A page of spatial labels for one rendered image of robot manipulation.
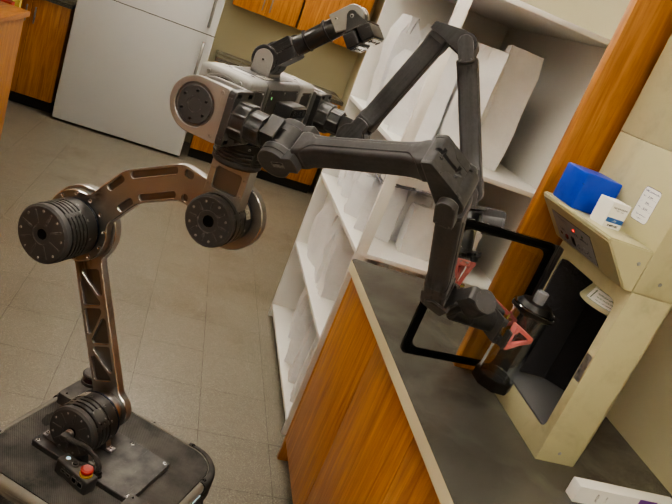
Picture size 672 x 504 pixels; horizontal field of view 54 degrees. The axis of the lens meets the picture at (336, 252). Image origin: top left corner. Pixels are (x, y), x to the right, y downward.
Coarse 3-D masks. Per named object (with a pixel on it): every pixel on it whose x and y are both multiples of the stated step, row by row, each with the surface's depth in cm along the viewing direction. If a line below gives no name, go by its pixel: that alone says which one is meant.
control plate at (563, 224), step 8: (560, 216) 160; (560, 224) 163; (568, 224) 157; (560, 232) 166; (568, 232) 160; (576, 232) 154; (568, 240) 163; (576, 240) 157; (584, 240) 151; (576, 248) 160; (584, 248) 154; (592, 248) 148; (592, 256) 151
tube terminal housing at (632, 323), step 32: (608, 160) 163; (640, 160) 152; (640, 192) 149; (640, 224) 146; (576, 256) 165; (544, 288) 174; (608, 288) 150; (640, 288) 143; (608, 320) 147; (640, 320) 146; (608, 352) 149; (640, 352) 150; (576, 384) 152; (608, 384) 152; (512, 416) 172; (576, 416) 155; (544, 448) 157; (576, 448) 159
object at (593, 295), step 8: (592, 288) 160; (600, 288) 158; (584, 296) 160; (592, 296) 158; (600, 296) 156; (608, 296) 155; (592, 304) 157; (600, 304) 155; (608, 304) 154; (608, 312) 154
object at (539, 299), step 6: (540, 294) 154; (546, 294) 154; (522, 300) 155; (528, 300) 154; (534, 300) 155; (540, 300) 154; (528, 306) 153; (534, 306) 153; (540, 306) 154; (546, 306) 156; (534, 312) 152; (540, 312) 152; (546, 312) 153
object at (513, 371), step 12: (516, 300) 155; (516, 312) 155; (528, 324) 153; (540, 324) 153; (516, 336) 155; (540, 336) 156; (492, 348) 159; (516, 348) 155; (528, 348) 155; (492, 360) 158; (504, 360) 157; (516, 360) 156; (492, 372) 158; (504, 372) 157; (516, 372) 158
